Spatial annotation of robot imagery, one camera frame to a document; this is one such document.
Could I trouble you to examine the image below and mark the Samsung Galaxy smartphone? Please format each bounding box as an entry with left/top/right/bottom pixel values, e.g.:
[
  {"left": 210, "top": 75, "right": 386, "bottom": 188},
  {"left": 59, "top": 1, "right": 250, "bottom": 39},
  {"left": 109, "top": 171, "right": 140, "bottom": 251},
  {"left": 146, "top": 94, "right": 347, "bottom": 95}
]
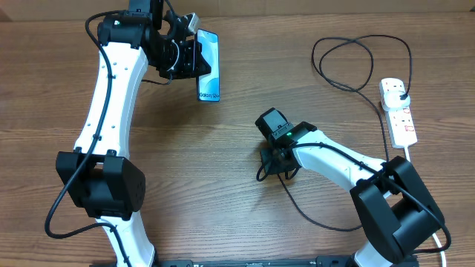
[{"left": 196, "top": 29, "right": 220, "bottom": 102}]

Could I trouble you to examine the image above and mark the white power strip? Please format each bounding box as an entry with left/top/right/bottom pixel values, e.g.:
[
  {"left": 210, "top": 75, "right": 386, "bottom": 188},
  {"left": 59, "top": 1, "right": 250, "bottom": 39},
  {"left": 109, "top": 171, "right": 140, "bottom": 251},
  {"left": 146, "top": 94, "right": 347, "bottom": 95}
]
[{"left": 379, "top": 78, "right": 417, "bottom": 148}]

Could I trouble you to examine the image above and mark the white charger plug adapter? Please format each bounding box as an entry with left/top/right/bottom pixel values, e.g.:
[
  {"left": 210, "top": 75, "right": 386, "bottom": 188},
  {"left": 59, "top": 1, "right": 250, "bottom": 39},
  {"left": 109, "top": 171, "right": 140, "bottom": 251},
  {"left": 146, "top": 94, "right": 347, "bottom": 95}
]
[{"left": 381, "top": 91, "right": 410, "bottom": 111}]

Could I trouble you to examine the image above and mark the white power strip cord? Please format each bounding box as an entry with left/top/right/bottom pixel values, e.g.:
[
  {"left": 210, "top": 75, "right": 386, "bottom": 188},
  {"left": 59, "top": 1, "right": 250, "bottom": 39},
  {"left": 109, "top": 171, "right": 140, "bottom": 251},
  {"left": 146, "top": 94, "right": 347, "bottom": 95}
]
[{"left": 403, "top": 146, "right": 448, "bottom": 267}]

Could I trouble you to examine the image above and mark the black USB charging cable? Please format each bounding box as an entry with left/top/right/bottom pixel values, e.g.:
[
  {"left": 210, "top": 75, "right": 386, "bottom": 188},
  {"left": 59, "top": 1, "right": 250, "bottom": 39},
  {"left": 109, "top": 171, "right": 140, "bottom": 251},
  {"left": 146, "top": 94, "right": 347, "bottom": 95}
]
[{"left": 276, "top": 34, "right": 413, "bottom": 233}]

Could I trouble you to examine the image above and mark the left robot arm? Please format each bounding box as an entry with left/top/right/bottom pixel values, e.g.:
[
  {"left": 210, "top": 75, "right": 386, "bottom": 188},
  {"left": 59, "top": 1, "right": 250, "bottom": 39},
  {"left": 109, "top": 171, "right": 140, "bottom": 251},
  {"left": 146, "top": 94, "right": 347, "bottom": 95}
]
[{"left": 56, "top": 1, "right": 220, "bottom": 266}]

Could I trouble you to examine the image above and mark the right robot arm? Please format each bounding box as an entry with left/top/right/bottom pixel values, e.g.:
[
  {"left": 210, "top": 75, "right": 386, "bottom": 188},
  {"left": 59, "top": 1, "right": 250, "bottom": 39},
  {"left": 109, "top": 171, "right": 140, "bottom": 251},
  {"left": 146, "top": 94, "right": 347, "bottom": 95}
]
[{"left": 255, "top": 108, "right": 451, "bottom": 266}]

